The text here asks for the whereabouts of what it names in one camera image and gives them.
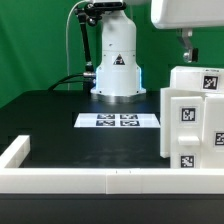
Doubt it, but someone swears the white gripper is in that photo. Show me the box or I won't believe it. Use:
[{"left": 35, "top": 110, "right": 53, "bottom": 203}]
[{"left": 151, "top": 0, "right": 224, "bottom": 63}]

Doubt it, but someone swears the white cabinet body box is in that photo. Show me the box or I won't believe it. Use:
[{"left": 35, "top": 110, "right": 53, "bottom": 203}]
[{"left": 160, "top": 88, "right": 224, "bottom": 169}]

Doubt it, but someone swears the white cabinet top block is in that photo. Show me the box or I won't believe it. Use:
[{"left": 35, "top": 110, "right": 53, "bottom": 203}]
[{"left": 170, "top": 66, "right": 224, "bottom": 93}]

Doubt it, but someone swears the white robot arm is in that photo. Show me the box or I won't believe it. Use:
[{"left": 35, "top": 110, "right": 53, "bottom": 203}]
[{"left": 89, "top": 0, "right": 224, "bottom": 98}]

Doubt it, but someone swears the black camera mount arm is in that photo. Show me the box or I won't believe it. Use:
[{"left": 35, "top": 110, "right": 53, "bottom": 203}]
[{"left": 75, "top": 3, "right": 102, "bottom": 77}]

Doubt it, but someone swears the grey thin cable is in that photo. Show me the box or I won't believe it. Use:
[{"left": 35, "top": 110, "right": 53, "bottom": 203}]
[{"left": 65, "top": 0, "right": 88, "bottom": 91}]

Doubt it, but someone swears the white marker base plate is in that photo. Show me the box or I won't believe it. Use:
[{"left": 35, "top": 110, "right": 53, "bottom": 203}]
[{"left": 74, "top": 113, "right": 160, "bottom": 128}]

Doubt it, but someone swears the black cable bundle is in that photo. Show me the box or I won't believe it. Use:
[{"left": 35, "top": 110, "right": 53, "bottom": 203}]
[{"left": 48, "top": 72, "right": 98, "bottom": 92}]

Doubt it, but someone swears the white U-shaped fence frame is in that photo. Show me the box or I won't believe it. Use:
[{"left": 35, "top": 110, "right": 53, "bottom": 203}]
[{"left": 0, "top": 135, "right": 224, "bottom": 194}]

